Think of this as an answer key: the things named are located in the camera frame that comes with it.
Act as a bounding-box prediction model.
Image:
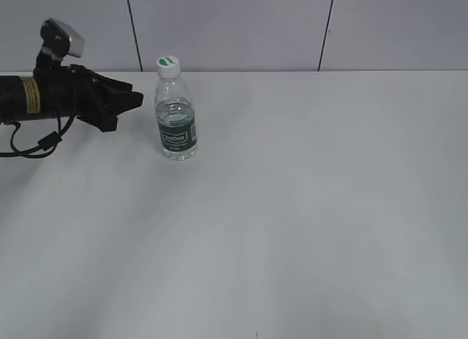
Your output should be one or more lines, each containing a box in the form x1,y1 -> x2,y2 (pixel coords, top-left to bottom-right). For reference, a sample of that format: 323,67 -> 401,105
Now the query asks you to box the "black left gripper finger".
87,70 -> 133,98
94,91 -> 143,132

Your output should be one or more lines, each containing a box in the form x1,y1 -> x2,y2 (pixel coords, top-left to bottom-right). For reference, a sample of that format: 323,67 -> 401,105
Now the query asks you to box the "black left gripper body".
54,64 -> 110,127

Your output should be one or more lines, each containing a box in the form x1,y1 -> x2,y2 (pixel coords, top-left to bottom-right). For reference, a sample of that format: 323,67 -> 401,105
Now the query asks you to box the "clear Cestbon water bottle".
154,75 -> 197,161

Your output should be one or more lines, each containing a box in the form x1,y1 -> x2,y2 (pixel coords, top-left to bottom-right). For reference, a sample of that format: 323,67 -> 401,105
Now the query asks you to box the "white green bottle cap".
156,56 -> 181,78

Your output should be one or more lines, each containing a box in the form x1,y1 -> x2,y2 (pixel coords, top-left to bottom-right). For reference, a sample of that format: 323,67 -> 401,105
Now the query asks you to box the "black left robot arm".
1,64 -> 143,132

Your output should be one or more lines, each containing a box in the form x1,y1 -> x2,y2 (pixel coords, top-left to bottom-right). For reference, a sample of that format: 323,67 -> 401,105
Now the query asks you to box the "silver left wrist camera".
33,18 -> 85,75

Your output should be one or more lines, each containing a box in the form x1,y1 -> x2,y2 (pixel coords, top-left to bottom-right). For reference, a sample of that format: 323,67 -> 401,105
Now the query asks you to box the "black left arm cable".
0,83 -> 80,159

